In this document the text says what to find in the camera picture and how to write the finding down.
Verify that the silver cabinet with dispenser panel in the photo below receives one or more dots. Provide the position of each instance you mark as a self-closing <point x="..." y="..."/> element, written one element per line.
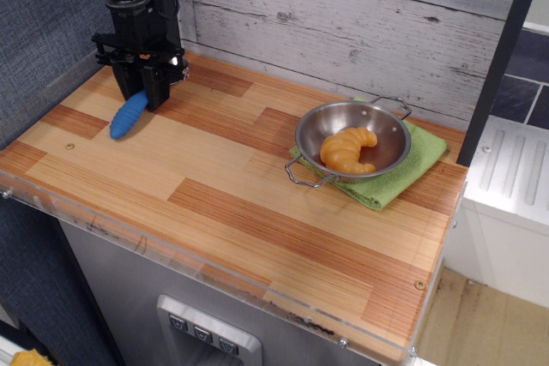
<point x="158" y="316"/>

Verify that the white toy sink unit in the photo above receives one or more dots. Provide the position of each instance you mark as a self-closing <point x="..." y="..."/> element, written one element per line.
<point x="500" y="232"/>

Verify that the orange plastic croissant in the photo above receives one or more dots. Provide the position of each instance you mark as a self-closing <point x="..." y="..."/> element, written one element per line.
<point x="341" y="152"/>

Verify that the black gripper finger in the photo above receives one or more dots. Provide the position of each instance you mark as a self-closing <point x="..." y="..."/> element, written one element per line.
<point x="156" y="85"/>
<point x="129" y="79"/>

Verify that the blue handled metal spoon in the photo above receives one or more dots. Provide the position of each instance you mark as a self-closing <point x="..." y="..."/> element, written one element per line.
<point x="128" y="114"/>

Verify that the black vertical post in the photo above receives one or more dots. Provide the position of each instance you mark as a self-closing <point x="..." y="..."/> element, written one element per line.
<point x="506" y="44"/>

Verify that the green folded cloth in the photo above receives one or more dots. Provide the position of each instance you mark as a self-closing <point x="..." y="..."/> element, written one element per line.
<point x="378" y="192"/>

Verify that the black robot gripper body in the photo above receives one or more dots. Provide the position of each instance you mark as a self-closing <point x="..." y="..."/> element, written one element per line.
<point x="143" y="31"/>

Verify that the yellow toy object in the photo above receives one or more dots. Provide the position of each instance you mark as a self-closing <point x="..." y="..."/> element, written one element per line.
<point x="29" y="358"/>

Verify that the clear acrylic table edge guard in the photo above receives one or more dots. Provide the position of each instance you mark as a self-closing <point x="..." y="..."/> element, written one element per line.
<point x="276" y="271"/>

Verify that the steel two-handled bowl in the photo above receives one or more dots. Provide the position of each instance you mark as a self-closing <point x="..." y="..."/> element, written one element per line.
<point x="393" y="146"/>

